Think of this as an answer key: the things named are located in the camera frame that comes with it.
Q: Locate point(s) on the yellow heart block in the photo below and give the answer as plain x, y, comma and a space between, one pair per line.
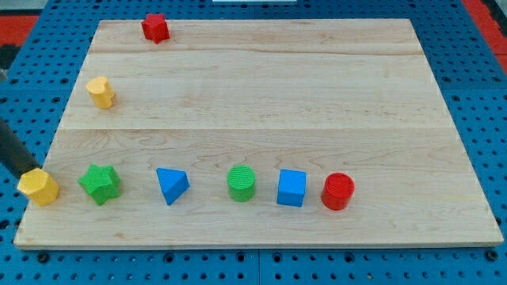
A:
101, 92

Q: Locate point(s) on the blue cube block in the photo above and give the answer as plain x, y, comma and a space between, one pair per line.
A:
291, 188

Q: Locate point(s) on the wooden board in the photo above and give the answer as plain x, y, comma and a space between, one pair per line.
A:
354, 96

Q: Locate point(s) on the green cylinder block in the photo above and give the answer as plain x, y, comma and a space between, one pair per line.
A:
241, 183

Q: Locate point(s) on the blue triangular prism block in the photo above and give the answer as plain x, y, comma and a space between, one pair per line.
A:
173, 183

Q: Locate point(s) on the red cylinder block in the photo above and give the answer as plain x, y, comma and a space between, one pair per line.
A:
337, 191

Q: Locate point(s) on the red star block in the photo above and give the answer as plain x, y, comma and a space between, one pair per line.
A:
155, 27

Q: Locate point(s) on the green star block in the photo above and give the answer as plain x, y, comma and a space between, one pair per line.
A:
101, 183

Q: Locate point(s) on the yellow hexagon block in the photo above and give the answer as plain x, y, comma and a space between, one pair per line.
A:
38, 186

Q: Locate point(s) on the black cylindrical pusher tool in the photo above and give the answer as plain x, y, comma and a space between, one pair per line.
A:
15, 156

